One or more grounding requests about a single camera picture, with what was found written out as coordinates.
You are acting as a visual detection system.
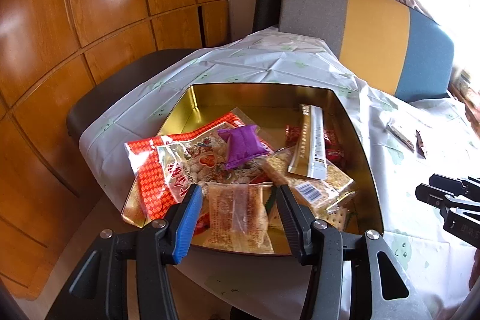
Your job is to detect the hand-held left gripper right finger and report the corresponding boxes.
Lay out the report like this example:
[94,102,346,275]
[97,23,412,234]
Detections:
[275,185,432,320]

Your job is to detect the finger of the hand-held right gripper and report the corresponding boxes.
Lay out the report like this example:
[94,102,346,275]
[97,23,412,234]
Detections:
[429,173,480,201]
[415,183,480,216]

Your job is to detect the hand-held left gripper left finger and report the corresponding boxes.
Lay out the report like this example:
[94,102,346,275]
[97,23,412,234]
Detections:
[47,184,204,320]

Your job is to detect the brown cake packet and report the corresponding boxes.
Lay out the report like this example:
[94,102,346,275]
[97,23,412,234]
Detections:
[205,181,275,254]

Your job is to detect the clear cracker packet with barcode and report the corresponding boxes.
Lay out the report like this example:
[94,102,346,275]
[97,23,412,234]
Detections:
[262,148,357,210]

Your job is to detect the long white gold sachet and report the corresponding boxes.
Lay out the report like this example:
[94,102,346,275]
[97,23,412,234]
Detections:
[287,103,328,180]

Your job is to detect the red candy packet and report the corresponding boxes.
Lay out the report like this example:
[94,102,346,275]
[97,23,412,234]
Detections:
[194,213,211,235]
[323,129,346,165]
[286,124,301,146]

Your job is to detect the purple snack packet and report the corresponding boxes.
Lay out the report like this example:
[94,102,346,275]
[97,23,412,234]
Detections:
[217,125,265,171]

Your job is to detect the gold tin box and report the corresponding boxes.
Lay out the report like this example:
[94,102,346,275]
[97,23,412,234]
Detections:
[121,82,385,255]

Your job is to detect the square cracker packet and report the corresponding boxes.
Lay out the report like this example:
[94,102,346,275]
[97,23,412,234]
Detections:
[268,193,353,231]

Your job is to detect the small brown sachet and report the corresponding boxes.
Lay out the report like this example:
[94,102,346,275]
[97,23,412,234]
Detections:
[415,130,429,159]

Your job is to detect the large red snack bag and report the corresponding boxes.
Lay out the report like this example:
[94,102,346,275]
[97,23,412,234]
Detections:
[124,112,276,221]

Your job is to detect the white snack packet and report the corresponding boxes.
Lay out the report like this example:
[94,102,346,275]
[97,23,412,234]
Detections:
[386,118,416,153]

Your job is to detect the wooden side table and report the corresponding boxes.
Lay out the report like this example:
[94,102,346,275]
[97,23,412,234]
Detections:
[448,69,480,129]

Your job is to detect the grey yellow blue headboard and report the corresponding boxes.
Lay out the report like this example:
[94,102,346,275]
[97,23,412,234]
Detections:
[278,0,455,103]

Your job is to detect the cloud print table cover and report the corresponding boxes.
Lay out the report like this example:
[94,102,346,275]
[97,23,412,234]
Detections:
[79,25,480,320]

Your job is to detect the window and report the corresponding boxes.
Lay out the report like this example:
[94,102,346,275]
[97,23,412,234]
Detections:
[420,0,480,81]

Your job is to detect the wooden wardrobe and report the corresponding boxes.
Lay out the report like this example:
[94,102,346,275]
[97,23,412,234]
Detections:
[0,0,231,306]

